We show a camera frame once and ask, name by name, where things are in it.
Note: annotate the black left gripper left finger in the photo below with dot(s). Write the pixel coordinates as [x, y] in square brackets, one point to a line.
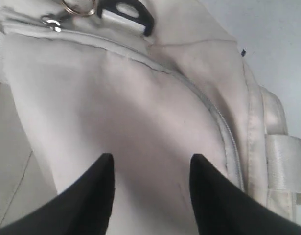
[83, 209]

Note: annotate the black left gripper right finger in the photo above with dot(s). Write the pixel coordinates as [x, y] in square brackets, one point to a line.
[220, 208]

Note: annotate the cream white duffel bag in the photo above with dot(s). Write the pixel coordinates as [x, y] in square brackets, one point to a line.
[152, 83]

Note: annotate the metal key ring zipper pull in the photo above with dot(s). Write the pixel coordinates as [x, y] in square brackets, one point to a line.
[81, 8]

